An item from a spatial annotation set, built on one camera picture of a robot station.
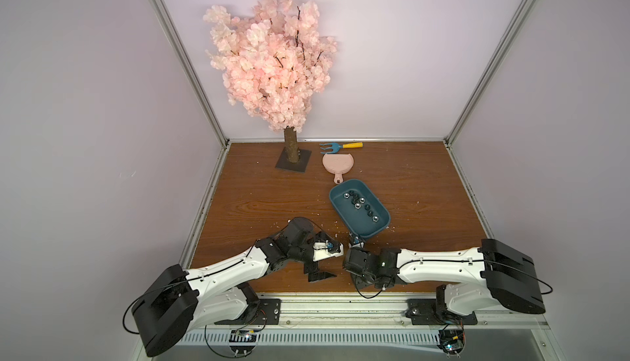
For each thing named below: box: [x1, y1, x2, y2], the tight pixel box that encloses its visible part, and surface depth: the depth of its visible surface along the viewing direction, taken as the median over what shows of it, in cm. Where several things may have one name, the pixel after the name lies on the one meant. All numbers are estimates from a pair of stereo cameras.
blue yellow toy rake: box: [319, 141, 364, 155], surface depth 120 cm
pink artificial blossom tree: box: [203, 0, 339, 173], surface depth 73 cm
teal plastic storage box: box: [329, 178, 392, 239], surface depth 97 cm
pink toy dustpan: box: [321, 153, 355, 185], surface depth 113 cm
